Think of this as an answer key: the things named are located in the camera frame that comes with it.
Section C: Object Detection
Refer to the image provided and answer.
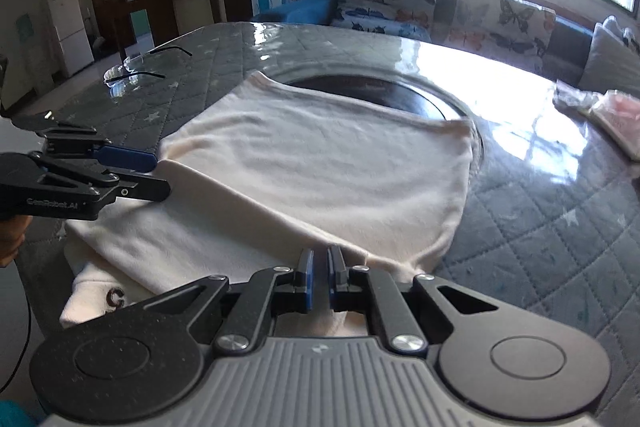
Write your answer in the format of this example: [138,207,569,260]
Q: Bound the clear rimless eyeglasses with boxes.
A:
[103,46,194,88]

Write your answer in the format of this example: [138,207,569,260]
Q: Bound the cream white sweatshirt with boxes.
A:
[59,70,482,339]

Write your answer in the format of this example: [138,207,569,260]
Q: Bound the white refrigerator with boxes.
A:
[47,0,96,76]

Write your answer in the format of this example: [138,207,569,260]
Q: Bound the black cable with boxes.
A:
[0,263,33,394]

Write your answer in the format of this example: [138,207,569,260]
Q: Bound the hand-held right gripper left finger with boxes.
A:
[141,249,317,357]

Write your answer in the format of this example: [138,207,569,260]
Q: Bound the person's left hand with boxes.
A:
[0,215,34,269]

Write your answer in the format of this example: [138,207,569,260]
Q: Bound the clear plastic bag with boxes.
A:
[552,79,607,114]
[589,89,640,160]

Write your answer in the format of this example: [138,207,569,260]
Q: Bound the teal cloth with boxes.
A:
[0,399,47,427]

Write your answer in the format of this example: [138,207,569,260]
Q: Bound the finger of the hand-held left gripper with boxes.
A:
[9,111,159,174]
[29,151,172,202]

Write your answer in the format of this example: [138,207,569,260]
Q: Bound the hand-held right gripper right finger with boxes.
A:
[327,245,502,354]

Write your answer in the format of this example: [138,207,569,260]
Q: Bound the butterfly print cushion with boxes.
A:
[331,0,439,40]
[446,0,557,70]

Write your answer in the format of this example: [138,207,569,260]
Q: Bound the blue sofa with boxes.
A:
[250,0,640,84]

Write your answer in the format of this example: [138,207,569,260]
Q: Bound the grey quilted star tablecloth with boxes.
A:
[0,21,640,413]

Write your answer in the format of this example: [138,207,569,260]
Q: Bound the grey pillow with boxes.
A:
[579,15,640,96]

